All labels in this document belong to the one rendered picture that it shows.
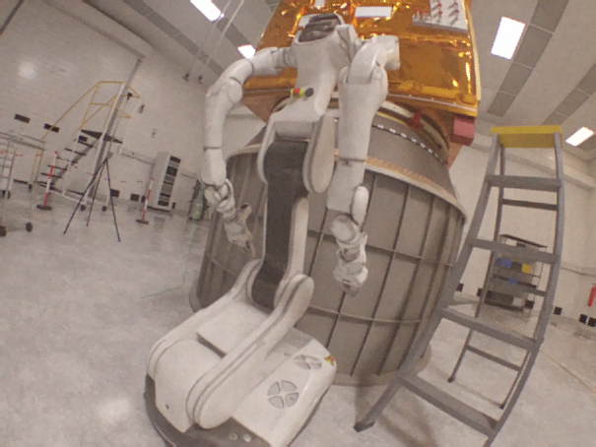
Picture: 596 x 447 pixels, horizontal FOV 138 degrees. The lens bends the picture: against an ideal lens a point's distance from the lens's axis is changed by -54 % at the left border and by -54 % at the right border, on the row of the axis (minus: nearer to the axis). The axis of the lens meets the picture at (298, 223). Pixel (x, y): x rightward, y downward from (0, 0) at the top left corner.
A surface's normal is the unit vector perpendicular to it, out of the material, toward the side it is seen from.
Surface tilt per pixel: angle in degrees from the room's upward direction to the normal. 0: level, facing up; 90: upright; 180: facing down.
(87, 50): 90
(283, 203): 110
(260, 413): 38
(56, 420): 0
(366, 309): 90
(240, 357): 27
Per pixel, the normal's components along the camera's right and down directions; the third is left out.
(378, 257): 0.06, 0.02
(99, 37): 0.89, 0.23
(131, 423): 0.25, -0.97
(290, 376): -0.08, -0.83
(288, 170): -0.51, 0.23
